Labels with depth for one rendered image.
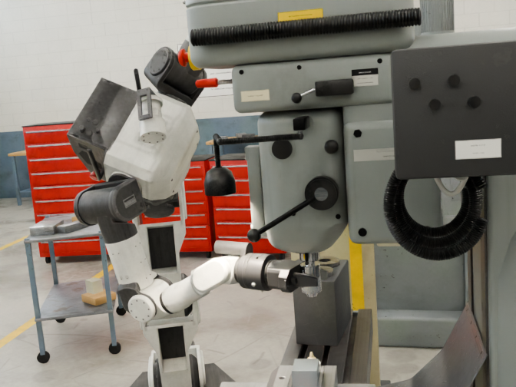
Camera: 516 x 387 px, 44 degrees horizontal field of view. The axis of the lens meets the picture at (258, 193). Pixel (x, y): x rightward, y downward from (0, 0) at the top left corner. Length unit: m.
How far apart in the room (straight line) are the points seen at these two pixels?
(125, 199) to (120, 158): 0.12
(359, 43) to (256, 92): 0.23
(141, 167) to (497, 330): 0.94
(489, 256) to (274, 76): 0.56
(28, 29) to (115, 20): 1.61
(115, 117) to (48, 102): 10.17
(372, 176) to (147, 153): 0.66
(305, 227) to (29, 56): 10.89
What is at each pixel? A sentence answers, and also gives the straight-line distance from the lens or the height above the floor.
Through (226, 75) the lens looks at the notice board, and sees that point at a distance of 10.75.
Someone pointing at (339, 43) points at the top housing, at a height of 1.75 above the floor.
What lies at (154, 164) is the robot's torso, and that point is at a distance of 1.72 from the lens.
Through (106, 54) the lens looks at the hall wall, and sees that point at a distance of 11.45.
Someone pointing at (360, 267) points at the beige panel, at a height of 0.75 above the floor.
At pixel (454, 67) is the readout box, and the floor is 1.69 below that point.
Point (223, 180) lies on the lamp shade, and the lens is 1.44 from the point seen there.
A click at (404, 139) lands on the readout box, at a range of 1.07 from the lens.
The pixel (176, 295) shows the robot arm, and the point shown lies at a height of 1.17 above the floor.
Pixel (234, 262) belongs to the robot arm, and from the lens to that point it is 1.59.
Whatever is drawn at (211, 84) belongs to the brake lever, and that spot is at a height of 1.70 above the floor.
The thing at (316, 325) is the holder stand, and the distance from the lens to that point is 1.83.
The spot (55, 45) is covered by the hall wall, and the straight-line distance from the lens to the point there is 11.86.
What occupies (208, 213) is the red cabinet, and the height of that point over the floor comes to 0.47.
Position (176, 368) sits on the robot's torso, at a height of 0.75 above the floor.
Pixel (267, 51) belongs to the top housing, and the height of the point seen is 1.75.
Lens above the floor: 1.69
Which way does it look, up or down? 10 degrees down
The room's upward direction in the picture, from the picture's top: 4 degrees counter-clockwise
